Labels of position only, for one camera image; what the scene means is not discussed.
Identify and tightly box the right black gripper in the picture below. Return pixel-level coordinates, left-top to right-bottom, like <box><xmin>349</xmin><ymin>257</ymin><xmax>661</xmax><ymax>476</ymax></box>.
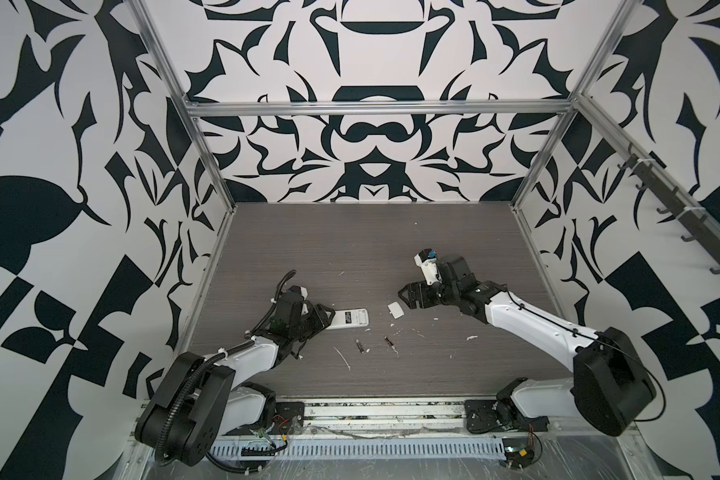
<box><xmin>397</xmin><ymin>279</ymin><xmax>461</xmax><ymax>309</ymax></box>

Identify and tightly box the white red remote control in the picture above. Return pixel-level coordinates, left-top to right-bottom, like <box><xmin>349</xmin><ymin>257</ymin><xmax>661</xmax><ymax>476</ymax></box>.
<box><xmin>327</xmin><ymin>309</ymin><xmax>370</xmax><ymax>330</ymax></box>

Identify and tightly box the white battery cover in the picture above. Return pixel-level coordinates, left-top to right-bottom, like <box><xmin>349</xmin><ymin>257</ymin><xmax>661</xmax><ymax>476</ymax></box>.
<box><xmin>388</xmin><ymin>302</ymin><xmax>404</xmax><ymax>319</ymax></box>

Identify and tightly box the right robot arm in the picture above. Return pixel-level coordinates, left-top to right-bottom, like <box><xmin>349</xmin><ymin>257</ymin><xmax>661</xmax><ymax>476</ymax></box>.
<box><xmin>398</xmin><ymin>249</ymin><xmax>667</xmax><ymax>437</ymax></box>

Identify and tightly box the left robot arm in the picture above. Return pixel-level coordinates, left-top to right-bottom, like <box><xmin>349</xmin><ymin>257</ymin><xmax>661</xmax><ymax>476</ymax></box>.
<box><xmin>135</xmin><ymin>286</ymin><xmax>336</xmax><ymax>466</ymax></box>

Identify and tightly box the small electronics board right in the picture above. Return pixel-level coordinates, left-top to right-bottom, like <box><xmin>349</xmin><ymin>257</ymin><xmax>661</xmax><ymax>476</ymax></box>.
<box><xmin>502</xmin><ymin>435</ymin><xmax>544</xmax><ymax>471</ymax></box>

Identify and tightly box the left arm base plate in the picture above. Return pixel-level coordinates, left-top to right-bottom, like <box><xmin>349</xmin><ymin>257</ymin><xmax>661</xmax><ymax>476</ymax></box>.
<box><xmin>239</xmin><ymin>401</ymin><xmax>306</xmax><ymax>435</ymax></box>

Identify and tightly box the white slotted cable duct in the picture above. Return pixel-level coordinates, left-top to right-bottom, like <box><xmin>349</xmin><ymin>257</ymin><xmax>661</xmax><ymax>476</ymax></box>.
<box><xmin>210</xmin><ymin>437</ymin><xmax>506</xmax><ymax>461</ymax></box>

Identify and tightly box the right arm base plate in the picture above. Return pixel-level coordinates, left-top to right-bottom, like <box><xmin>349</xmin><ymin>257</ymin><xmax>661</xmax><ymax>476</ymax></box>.
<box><xmin>464</xmin><ymin>399</ymin><xmax>549</xmax><ymax>435</ymax></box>

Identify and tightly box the aluminium frame rail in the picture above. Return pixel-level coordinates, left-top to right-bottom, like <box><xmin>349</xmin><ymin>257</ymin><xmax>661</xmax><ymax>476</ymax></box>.
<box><xmin>185</xmin><ymin>99</ymin><xmax>571</xmax><ymax>118</ymax></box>

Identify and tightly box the black wall hook rail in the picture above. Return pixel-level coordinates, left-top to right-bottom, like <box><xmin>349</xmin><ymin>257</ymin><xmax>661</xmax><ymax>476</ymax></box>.
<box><xmin>619</xmin><ymin>143</ymin><xmax>720</xmax><ymax>276</ymax></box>

